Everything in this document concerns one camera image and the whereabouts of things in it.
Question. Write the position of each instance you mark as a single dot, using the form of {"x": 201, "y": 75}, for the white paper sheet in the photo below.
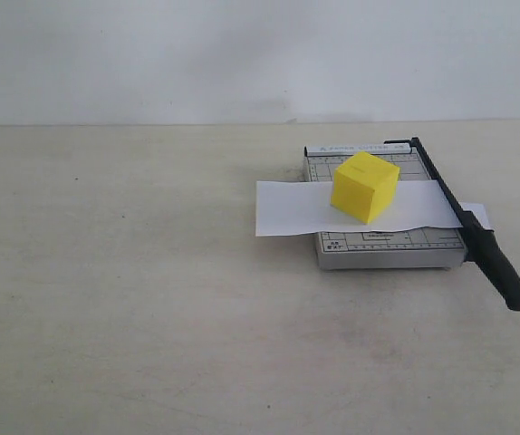
{"x": 479, "y": 212}

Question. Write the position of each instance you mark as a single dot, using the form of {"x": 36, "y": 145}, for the yellow foam cube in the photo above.
{"x": 364, "y": 186}

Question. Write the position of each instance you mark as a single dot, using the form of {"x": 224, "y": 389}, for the white paper strip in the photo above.
{"x": 292, "y": 209}

